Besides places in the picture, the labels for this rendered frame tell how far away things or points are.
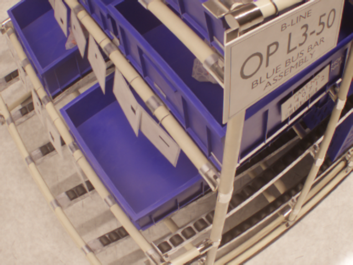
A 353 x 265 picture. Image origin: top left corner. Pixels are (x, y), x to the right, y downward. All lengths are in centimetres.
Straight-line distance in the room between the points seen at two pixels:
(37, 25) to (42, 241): 92
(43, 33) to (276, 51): 120
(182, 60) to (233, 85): 54
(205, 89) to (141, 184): 38
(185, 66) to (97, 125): 41
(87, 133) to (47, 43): 38
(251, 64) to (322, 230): 163
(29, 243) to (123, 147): 89
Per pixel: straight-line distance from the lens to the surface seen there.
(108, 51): 150
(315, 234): 245
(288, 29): 90
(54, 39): 197
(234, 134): 108
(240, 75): 90
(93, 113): 177
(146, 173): 169
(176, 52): 145
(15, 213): 252
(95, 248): 194
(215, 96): 139
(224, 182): 126
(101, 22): 153
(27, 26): 205
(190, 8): 99
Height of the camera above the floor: 227
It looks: 63 degrees down
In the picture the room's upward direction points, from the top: 2 degrees counter-clockwise
